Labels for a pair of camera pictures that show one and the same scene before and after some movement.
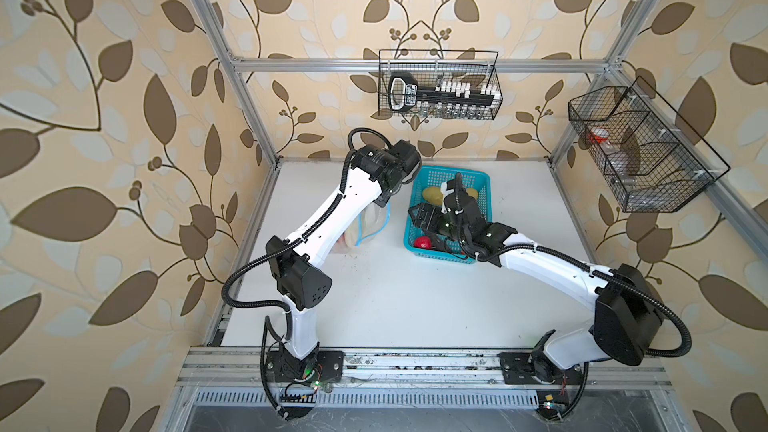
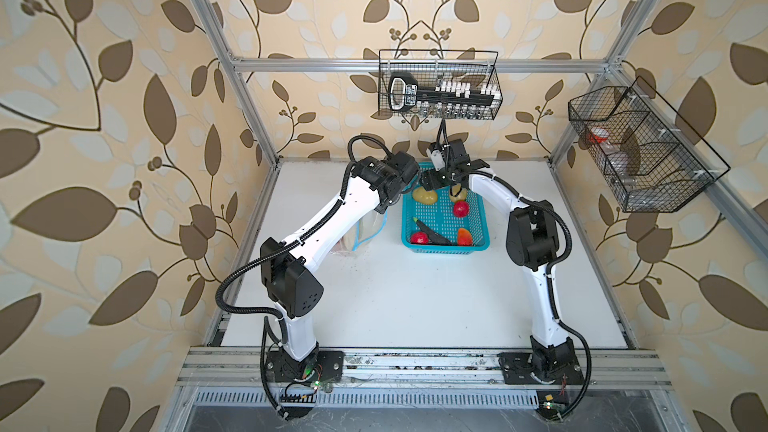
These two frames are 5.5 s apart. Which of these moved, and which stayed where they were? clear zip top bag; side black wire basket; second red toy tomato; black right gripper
Moved: black right gripper
Stayed: clear zip top bag; second red toy tomato; side black wire basket
